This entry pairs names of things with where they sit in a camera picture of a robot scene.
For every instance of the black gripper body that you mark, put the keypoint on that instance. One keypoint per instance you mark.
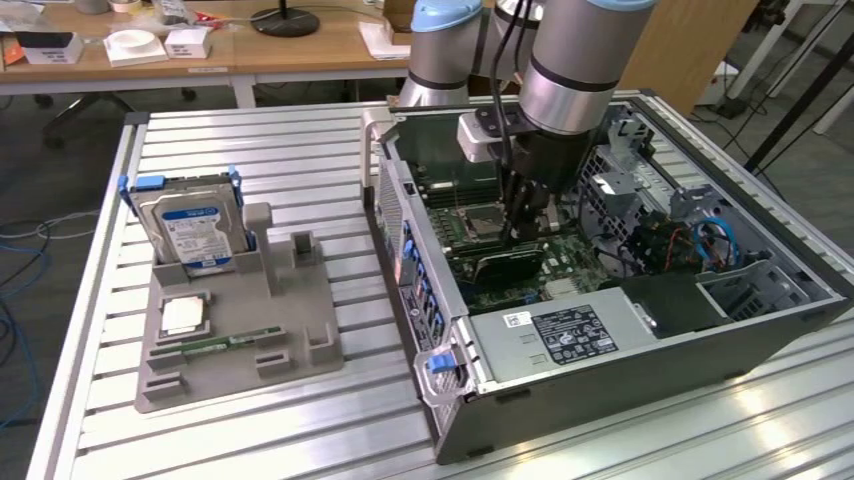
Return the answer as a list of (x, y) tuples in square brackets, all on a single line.
[(551, 160)]

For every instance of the black graphics card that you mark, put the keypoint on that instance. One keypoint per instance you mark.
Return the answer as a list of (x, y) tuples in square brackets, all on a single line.
[(511, 270)]

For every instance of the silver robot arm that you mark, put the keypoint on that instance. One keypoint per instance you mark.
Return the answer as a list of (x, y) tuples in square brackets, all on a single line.
[(568, 75)]

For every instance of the metal socket cover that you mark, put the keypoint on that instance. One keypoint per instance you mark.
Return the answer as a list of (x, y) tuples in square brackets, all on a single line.
[(557, 217)]

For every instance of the CPU socket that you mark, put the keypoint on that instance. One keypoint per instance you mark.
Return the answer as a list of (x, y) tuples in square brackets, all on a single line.
[(481, 220)]

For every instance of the green motherboard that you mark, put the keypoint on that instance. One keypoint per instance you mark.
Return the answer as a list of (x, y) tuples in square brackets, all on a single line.
[(575, 255)]

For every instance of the metal disk bay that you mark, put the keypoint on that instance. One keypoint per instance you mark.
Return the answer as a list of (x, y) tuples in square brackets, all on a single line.
[(621, 185)]

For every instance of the silver chipset heatsink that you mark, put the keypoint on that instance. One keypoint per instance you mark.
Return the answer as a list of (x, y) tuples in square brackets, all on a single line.
[(563, 287)]

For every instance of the grey power supply unit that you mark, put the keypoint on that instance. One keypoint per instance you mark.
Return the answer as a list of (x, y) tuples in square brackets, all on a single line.
[(521, 350)]

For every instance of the white low cabinet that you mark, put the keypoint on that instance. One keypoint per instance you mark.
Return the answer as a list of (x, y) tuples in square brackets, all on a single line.
[(724, 92)]

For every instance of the wooden cabinet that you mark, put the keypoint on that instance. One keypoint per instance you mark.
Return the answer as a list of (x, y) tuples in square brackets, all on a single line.
[(701, 45)]

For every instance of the blue case latch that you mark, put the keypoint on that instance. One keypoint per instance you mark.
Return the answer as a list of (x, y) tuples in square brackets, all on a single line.
[(440, 362)]

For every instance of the white paper stack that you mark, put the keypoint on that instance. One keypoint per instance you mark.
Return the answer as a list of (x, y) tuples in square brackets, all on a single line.
[(384, 42)]

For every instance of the black PC case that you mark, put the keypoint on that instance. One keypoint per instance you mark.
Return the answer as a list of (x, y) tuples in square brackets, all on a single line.
[(601, 380)]

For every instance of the brown cardboard box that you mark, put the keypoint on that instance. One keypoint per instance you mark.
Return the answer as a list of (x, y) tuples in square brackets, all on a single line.
[(400, 15)]

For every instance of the black slanted pole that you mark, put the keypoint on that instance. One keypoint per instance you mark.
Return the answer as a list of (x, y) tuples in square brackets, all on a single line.
[(797, 107)]

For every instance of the wooden desk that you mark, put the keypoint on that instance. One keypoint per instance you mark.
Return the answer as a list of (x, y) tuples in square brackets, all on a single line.
[(301, 55)]

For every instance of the grey parts rack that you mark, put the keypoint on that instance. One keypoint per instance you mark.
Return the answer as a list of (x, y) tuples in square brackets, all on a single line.
[(234, 300)]

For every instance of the hard disk in blue caddy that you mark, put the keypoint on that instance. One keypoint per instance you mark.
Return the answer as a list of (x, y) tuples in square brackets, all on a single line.
[(194, 235)]

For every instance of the black lamp base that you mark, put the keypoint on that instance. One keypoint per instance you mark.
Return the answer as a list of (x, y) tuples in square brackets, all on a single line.
[(284, 25)]

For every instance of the green RAM stick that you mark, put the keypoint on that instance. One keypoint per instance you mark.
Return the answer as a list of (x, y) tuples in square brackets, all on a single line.
[(214, 341)]

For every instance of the silver CPU chip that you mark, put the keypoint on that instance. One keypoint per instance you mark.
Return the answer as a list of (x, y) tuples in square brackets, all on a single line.
[(182, 315)]

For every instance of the white labelled box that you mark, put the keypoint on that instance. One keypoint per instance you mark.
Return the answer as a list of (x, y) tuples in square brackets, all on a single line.
[(188, 45)]

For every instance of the white tape holder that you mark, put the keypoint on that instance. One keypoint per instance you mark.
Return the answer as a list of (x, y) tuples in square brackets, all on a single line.
[(137, 50)]

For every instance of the black office chair base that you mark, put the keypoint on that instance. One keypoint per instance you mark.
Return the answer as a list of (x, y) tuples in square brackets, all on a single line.
[(74, 112)]

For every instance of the grey cup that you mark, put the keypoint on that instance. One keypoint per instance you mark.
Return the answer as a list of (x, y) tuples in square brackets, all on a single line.
[(90, 6)]

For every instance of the white box with black top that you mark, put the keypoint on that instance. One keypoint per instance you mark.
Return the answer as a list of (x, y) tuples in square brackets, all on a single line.
[(54, 52)]

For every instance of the orange box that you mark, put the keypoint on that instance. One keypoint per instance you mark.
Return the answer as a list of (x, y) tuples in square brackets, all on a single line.
[(10, 52)]

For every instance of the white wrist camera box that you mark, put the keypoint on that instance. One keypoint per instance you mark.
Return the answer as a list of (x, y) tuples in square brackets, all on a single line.
[(477, 140)]

